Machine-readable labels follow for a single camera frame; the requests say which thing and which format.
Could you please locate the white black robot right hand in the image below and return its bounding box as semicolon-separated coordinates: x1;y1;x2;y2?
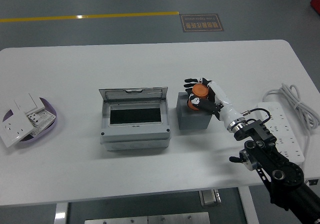
184;77;245;129

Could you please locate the orange cylinder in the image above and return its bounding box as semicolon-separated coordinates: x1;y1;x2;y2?
187;83;210;111

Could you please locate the grey box with clear flap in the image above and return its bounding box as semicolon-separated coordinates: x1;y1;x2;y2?
98;86;171;152

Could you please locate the grey cube with round hole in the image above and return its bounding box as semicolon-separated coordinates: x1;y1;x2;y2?
176;91;213;131

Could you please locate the brown floor sign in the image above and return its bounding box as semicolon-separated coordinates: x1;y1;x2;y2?
180;13;225;33

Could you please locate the white table leg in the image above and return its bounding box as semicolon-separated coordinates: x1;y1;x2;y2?
237;185;260;224
53;203;69;224

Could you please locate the yellow floor tape line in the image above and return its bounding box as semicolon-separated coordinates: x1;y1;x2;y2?
0;11;180;24

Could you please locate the purple tray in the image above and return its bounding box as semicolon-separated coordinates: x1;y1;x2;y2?
2;97;58;149

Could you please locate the white socket module with holes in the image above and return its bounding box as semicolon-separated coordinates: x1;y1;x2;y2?
24;108;56;136

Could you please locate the white power cord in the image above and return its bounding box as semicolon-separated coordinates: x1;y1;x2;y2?
261;83;320;157

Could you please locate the grey metal bracket under table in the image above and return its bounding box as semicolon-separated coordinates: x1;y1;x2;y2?
199;188;222;207

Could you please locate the grey metal base plate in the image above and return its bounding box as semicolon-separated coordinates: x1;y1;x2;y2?
84;211;211;224

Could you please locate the white wall switch plate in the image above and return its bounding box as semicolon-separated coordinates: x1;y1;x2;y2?
13;93;46;114

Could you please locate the white wall socket plate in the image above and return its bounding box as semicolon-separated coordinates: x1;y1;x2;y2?
0;110;37;149

